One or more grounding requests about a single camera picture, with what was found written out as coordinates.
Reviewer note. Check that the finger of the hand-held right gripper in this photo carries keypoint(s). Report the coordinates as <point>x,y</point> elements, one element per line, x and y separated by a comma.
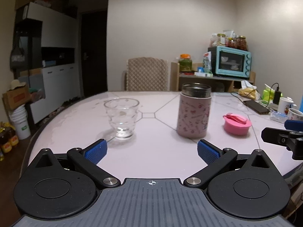
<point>294,125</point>
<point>274,136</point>

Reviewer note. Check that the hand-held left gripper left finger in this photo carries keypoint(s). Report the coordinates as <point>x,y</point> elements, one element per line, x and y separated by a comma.
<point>95,151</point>

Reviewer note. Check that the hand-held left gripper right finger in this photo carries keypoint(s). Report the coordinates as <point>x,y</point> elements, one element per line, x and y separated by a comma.
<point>209,151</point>

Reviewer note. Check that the pink printed thermos bottle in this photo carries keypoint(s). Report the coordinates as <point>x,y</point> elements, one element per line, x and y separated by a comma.
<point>193,115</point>

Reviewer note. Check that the clear dimpled glass cup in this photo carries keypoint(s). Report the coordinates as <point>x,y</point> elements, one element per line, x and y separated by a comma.
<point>122,120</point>

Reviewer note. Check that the pink bottle cap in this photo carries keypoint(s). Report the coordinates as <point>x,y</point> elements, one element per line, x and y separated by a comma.
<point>236,125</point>

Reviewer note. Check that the wide white floral mug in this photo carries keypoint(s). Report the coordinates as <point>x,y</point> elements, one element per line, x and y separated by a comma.
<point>295,116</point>

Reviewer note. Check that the blue and white packet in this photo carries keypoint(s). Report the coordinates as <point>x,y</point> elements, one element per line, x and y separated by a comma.
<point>278,117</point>

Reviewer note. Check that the tall white printed mug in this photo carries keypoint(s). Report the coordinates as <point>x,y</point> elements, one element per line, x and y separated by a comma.
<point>285,105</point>

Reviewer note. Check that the black charger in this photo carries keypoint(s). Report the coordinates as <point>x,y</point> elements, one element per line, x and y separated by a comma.
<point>277,97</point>

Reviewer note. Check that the black smartphone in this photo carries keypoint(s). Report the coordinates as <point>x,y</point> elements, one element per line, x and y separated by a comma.
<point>256,106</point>

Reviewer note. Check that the green tissue pack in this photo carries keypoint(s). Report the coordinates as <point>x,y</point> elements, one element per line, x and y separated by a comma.
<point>268,94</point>

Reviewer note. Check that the yellow tissue pack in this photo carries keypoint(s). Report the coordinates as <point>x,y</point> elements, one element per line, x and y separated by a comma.
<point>248,91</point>

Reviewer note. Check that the row of shoes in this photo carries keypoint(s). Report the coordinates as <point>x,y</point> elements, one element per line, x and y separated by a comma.
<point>64,106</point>

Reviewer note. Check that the flat white and green box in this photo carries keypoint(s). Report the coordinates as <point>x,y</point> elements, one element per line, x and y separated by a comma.
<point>203,74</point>

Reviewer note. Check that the stack of white buckets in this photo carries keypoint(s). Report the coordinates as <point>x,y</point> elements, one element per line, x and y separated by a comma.
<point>22,125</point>

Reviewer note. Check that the wooden shelf unit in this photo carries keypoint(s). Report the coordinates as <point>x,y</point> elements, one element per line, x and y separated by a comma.
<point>174,78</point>

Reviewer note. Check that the small blue box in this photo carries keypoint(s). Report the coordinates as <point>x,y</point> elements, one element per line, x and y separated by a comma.
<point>201,70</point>

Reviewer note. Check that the white and red carton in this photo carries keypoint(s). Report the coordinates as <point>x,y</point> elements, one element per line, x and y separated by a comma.
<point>207,62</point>

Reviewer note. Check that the teal toaster oven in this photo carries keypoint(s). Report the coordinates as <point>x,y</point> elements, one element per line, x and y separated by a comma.
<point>217,62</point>

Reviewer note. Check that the cooking oil bottles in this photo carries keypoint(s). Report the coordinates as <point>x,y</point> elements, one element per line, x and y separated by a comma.
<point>7,139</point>

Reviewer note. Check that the green jar with orange lid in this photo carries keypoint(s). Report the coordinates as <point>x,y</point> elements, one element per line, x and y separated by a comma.
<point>185,63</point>

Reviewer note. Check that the beige quilted chair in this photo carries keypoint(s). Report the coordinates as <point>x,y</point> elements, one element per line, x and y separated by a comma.
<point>146,74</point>

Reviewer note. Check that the open brown cardboard box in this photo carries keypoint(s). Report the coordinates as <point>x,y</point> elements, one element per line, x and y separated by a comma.
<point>17,98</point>

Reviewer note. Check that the tall jar of red contents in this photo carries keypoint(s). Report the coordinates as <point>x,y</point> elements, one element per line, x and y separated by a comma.
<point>242,43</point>

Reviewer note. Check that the dark door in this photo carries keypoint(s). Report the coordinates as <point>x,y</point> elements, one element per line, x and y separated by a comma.
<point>93,52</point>

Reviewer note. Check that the short jar of red contents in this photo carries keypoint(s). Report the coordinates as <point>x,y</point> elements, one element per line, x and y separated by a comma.
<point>231,43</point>

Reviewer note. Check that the beige hat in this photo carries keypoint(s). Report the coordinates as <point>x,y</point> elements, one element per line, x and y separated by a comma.
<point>17,84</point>

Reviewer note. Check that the clear bag of snacks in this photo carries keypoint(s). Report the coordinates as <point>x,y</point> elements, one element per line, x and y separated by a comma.
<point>213,42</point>

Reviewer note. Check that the glass jar with yellow lid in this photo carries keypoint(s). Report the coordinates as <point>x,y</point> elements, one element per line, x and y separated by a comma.
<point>221,40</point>

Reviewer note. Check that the grey hanging bag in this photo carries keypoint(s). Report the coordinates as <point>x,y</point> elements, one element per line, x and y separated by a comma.
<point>17,58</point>

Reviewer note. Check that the white and black cabinet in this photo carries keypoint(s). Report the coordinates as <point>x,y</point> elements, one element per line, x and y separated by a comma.
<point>58,33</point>

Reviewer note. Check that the dark cardboard box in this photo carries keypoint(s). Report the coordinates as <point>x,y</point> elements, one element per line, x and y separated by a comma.
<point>65,8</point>

